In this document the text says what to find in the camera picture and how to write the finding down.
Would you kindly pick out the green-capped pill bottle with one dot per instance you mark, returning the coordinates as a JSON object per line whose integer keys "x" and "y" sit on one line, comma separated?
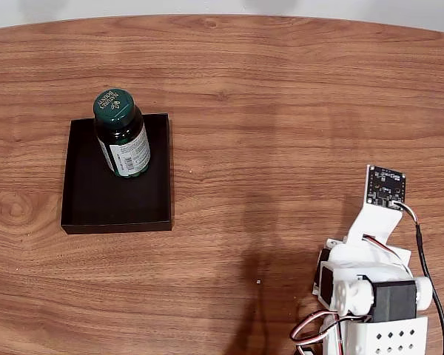
{"x": 114, "y": 105}

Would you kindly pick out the black shallow box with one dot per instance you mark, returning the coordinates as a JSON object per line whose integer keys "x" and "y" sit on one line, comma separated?
{"x": 89, "y": 199}

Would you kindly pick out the camera board on white mount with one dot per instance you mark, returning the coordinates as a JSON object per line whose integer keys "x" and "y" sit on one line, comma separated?
{"x": 386, "y": 185}

